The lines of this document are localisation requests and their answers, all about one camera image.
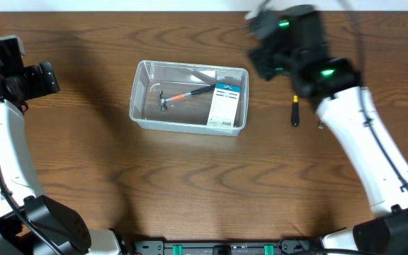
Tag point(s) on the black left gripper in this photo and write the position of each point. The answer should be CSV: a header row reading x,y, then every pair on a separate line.
x,y
30,76

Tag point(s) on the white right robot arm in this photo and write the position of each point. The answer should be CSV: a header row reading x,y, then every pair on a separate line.
x,y
336,91

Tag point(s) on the clear plastic container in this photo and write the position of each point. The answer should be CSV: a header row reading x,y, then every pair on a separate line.
x,y
188,114

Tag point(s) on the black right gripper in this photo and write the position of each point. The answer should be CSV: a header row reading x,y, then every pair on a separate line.
x,y
261,59

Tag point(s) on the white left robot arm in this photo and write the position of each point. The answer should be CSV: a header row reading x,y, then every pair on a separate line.
x,y
30,221

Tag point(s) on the hammer with black grip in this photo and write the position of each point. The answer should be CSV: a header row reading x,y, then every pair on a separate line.
x,y
162,101

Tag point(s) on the black mounting rail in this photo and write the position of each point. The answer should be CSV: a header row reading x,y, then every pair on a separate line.
x,y
284,246

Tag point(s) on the white teal product box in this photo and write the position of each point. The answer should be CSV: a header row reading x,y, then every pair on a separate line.
x,y
223,109

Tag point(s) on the black yellow screwdriver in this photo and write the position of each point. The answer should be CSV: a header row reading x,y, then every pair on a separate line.
x,y
295,113

